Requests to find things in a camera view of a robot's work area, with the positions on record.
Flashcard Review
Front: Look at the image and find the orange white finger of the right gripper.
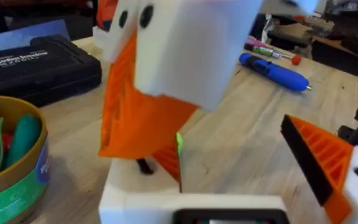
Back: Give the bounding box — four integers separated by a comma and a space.
98, 0, 262, 160
96, 0, 119, 32

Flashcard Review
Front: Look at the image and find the left gripper bare white left finger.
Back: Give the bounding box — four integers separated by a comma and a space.
106, 157, 181, 195

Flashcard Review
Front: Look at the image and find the left gripper orange white right finger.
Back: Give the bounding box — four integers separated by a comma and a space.
280, 114, 358, 224

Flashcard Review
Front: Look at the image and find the blue electric screwdriver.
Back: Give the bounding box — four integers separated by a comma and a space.
238, 52, 314, 93

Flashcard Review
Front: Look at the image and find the pink marker pen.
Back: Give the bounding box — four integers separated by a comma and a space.
246, 35, 269, 48

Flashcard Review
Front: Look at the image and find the black plastic tool case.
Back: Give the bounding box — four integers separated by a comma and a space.
0, 34, 103, 108

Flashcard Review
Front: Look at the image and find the blue flat sheet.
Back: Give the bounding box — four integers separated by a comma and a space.
0, 19, 71, 52

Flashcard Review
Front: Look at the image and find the brown cardboard box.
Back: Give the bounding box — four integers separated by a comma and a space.
267, 22, 315, 50

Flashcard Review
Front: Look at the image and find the brown tub with toy vegetables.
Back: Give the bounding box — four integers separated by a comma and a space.
0, 95, 51, 224

